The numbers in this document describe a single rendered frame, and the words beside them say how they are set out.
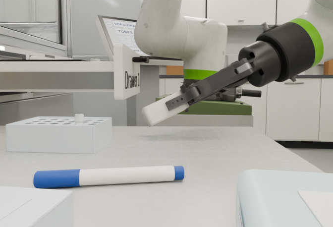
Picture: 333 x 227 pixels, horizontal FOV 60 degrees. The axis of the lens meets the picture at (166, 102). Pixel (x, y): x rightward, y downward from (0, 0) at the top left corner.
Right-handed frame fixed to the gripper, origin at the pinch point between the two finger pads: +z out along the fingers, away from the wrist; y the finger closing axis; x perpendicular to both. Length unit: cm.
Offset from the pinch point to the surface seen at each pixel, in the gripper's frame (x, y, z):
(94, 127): -1.3, 7.0, 10.6
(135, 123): -9, -118, 0
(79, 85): -12.5, -11.6, 11.5
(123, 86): -8.2, -9.0, 3.9
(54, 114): -21, -63, 27
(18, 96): -24, -38, 30
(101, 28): -60, -100, -5
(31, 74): -18.7, -12.3, 19.0
